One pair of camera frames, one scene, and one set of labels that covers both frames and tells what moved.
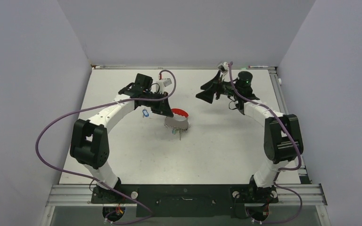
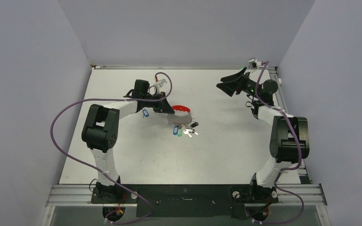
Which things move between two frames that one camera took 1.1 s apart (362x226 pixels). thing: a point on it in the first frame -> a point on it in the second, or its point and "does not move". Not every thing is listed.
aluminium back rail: [177, 67] does not move
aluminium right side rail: [302, 170] does not move
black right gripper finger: [215, 81] -> [234, 76]
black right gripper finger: [207, 95] -> [229, 88]
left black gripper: [163, 108] does not move
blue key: [145, 113] does not move
